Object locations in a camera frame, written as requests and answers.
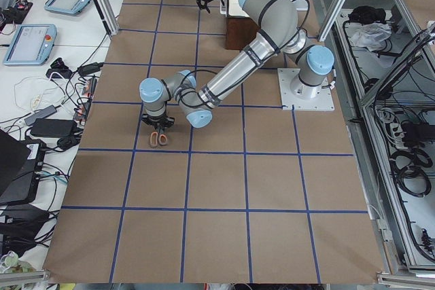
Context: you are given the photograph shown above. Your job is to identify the orange grey handled scissors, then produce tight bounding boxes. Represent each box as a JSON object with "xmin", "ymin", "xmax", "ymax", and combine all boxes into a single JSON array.
[{"xmin": 149, "ymin": 125, "xmax": 169, "ymax": 148}]

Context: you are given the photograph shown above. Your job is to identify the dark brown wooden drawer cabinet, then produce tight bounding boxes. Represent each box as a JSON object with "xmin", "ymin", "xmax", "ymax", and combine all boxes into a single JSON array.
[{"xmin": 225, "ymin": 16, "xmax": 260, "ymax": 50}]

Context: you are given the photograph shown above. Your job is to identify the black power adapter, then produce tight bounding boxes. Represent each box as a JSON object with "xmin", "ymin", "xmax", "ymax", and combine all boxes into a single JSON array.
[{"xmin": 30, "ymin": 118, "xmax": 77, "ymax": 138}]

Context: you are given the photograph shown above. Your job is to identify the teach pendant near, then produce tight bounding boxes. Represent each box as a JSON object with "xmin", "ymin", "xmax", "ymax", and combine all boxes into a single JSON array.
[{"xmin": 3, "ymin": 24, "xmax": 57, "ymax": 66}]

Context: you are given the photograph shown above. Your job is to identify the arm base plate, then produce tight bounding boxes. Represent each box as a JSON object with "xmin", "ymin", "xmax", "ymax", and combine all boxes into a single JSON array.
[{"xmin": 277, "ymin": 68, "xmax": 335, "ymax": 111}]

